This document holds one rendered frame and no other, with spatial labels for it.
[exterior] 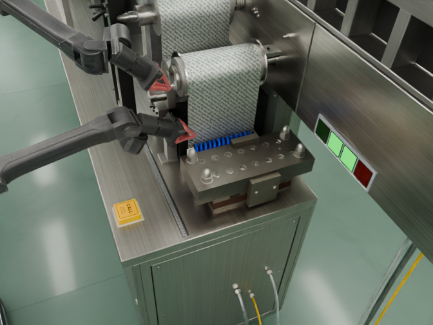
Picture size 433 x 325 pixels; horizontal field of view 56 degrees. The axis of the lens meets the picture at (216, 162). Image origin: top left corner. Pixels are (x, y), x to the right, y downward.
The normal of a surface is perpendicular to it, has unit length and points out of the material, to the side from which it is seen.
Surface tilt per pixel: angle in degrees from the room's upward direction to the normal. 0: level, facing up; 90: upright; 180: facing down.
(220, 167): 0
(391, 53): 90
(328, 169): 0
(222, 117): 90
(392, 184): 90
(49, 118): 0
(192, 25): 92
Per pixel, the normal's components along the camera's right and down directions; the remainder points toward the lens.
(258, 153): 0.04, -0.72
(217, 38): 0.39, 0.67
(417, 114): -0.92, 0.25
